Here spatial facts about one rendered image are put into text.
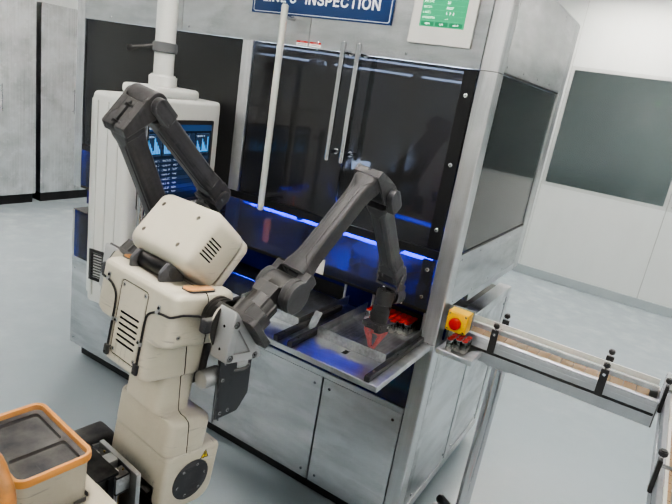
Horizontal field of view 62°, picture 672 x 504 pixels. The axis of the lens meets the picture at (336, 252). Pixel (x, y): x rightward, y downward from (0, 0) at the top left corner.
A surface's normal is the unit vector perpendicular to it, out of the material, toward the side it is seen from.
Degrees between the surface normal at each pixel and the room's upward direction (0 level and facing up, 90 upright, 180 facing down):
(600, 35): 90
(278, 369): 90
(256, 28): 90
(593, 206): 90
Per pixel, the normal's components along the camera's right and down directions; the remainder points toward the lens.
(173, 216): -0.35, -0.54
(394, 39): -0.53, 0.16
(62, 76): 0.84, 0.28
